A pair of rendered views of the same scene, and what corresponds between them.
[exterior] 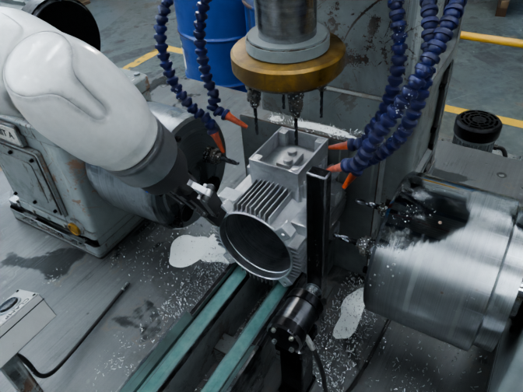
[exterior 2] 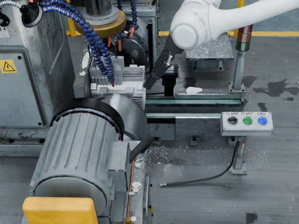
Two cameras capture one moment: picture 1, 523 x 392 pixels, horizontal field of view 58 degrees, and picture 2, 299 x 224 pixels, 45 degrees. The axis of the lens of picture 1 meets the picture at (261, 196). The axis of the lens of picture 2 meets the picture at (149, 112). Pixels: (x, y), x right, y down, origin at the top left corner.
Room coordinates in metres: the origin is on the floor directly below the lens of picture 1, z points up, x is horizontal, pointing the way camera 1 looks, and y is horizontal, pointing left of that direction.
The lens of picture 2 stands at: (1.16, 1.05, 1.90)
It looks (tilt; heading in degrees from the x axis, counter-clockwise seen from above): 40 degrees down; 240
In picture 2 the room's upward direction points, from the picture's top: 2 degrees counter-clockwise
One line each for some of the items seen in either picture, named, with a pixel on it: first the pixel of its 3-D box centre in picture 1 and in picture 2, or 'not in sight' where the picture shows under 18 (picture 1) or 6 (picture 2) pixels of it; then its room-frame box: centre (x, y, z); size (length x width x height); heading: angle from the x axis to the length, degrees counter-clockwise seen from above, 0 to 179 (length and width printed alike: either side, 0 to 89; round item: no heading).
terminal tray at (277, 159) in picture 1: (289, 164); (107, 70); (0.70, -0.06, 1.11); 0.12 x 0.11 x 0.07; 146
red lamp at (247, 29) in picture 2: not in sight; (245, 25); (0.06, 0.01, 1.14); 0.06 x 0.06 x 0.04
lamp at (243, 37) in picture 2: not in sight; (244, 34); (0.06, 0.01, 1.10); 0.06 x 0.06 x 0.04
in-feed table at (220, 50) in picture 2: not in sight; (207, 54); (0.04, -0.25, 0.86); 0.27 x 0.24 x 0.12; 56
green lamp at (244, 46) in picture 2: not in sight; (243, 43); (0.06, 0.01, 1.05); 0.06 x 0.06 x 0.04
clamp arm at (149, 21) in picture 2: (317, 239); (151, 49); (0.49, -0.08, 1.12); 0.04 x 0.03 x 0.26; 146
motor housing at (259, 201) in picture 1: (281, 214); (119, 90); (0.67, -0.03, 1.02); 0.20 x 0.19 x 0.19; 146
